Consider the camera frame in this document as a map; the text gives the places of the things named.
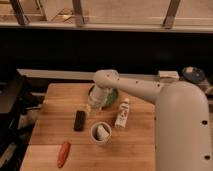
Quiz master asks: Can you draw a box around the white cup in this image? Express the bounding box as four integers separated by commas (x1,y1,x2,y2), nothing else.
90,122,112,146

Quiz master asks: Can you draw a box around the black chair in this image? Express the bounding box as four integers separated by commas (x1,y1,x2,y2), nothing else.
0,75,39,168

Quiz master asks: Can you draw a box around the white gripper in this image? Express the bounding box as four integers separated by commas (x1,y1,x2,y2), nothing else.
86,85,108,114

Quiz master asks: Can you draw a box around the white bottle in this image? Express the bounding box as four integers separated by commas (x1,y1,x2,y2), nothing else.
114,98,130,128

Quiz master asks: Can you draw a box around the white box on ledge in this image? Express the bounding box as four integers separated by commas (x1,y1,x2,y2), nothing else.
158,71,179,79

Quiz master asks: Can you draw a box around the dark round dish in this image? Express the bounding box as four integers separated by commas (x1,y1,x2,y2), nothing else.
182,67,206,84

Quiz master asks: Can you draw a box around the orange carrot toy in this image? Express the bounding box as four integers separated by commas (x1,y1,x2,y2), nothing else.
57,142,71,168

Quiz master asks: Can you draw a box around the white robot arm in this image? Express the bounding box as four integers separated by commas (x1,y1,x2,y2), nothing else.
89,69,213,171

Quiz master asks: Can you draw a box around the green bowl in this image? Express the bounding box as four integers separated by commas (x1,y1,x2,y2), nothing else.
88,83,120,109

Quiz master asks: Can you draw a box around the white object in cup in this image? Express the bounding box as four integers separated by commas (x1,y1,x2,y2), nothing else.
97,125,109,141

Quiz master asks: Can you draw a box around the black eraser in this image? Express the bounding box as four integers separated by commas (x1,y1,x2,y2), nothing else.
74,111,86,131

